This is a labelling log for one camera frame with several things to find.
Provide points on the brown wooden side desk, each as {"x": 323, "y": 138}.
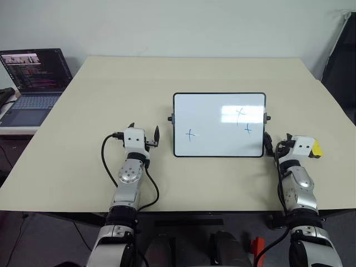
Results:
{"x": 14, "y": 139}

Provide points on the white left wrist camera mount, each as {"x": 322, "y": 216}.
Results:
{"x": 134, "y": 138}

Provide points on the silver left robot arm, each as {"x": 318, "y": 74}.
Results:
{"x": 129, "y": 173}

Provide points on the black framed whiteboard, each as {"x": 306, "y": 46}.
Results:
{"x": 218, "y": 125}

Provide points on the open grey laptop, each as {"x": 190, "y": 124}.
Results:
{"x": 33, "y": 83}

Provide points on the yellow and black eraser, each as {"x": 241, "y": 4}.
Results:
{"x": 318, "y": 150}

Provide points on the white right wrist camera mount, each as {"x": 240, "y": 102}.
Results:
{"x": 303, "y": 147}

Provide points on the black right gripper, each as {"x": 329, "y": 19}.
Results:
{"x": 283, "y": 148}

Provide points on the black table frame bar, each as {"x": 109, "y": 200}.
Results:
{"x": 189, "y": 222}

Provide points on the black panel screen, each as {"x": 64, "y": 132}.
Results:
{"x": 342, "y": 69}

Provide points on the red plastic part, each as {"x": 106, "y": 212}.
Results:
{"x": 257, "y": 244}

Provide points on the dark rounded shape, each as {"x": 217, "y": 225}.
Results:
{"x": 229, "y": 249}

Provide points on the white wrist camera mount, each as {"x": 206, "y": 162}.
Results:
{"x": 303, "y": 147}
{"x": 134, "y": 138}

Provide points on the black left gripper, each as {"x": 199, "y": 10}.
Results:
{"x": 153, "y": 143}

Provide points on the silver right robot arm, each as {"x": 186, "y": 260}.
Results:
{"x": 301, "y": 180}

